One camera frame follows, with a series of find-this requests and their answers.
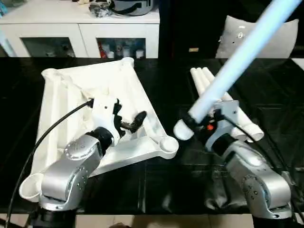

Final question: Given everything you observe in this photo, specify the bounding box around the white plastic table top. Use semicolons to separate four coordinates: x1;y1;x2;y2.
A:
19;57;179;202

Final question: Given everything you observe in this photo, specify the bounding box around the white plastic table leg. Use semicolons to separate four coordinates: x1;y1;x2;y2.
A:
190;68;247;143
172;0;304;141
203;67;265;141
196;67;256;143

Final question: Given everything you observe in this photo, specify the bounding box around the dark clutter pile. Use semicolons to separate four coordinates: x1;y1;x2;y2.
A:
89;1;114;19

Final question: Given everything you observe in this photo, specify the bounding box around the grey round bag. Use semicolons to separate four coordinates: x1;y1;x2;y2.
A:
111;0;152;17

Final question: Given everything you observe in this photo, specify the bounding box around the grey cushion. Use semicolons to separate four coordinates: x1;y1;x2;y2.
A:
215;15;299;59

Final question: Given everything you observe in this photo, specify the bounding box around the white cabinet with glass doors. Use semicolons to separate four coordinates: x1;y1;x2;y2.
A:
0;4;160;59

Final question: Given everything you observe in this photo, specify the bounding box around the white flat board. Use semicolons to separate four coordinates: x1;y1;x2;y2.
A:
290;57;304;69

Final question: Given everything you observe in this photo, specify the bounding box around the black left camera cable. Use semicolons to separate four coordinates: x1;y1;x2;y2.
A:
7;98;94;228

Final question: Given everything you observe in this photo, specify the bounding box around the black camera cable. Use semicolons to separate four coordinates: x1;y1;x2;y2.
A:
7;98;94;228
217;113;300;224

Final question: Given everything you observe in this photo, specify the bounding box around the black right camera cable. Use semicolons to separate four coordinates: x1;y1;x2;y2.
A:
217;113;300;224

